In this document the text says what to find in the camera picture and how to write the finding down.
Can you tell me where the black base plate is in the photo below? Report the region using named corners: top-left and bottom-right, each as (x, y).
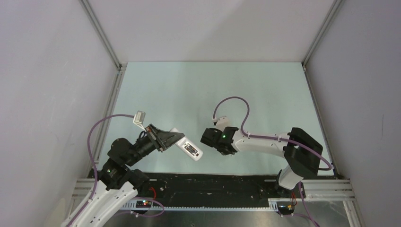
top-left (91, 171), bottom-right (306, 208)

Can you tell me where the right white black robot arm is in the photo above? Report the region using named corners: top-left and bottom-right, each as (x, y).
top-left (200, 126), bottom-right (323, 198)

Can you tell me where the white remote control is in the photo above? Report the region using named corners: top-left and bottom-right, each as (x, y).
top-left (174, 135), bottom-right (203, 161)

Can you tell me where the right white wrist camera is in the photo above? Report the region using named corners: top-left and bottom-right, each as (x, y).
top-left (212, 116), bottom-right (231, 131)

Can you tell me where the aluminium frame rail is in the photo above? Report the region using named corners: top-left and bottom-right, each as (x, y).
top-left (302, 0), bottom-right (346, 177)
top-left (79, 0), bottom-right (127, 164)

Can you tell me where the AAA battery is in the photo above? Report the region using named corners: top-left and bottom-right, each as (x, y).
top-left (184, 143), bottom-right (199, 157)

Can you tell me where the left aluminium frame rail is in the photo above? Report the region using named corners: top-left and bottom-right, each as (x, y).
top-left (79, 0), bottom-right (127, 164)

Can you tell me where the controller board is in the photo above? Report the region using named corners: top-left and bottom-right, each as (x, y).
top-left (277, 204), bottom-right (296, 217)
top-left (135, 200), bottom-right (153, 209)

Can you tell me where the left controller board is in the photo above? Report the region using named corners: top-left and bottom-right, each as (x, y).
top-left (135, 200), bottom-right (153, 209)

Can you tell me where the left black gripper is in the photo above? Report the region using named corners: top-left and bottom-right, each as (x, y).
top-left (126, 123), bottom-right (185, 166)

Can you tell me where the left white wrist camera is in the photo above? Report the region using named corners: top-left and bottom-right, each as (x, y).
top-left (133, 111), bottom-right (146, 131)

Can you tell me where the right controller board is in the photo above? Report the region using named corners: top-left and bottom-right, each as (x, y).
top-left (277, 204), bottom-right (296, 217)

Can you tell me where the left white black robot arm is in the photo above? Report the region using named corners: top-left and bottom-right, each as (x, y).
top-left (61, 124), bottom-right (185, 227)

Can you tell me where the right aluminium frame rail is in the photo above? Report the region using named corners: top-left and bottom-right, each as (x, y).
top-left (302, 0), bottom-right (346, 177)

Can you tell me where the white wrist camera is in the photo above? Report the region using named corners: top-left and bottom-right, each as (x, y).
top-left (133, 111), bottom-right (146, 131)
top-left (212, 116), bottom-right (231, 131)

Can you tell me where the grey slotted cable duct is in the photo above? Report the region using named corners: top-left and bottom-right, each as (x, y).
top-left (119, 200), bottom-right (279, 211)

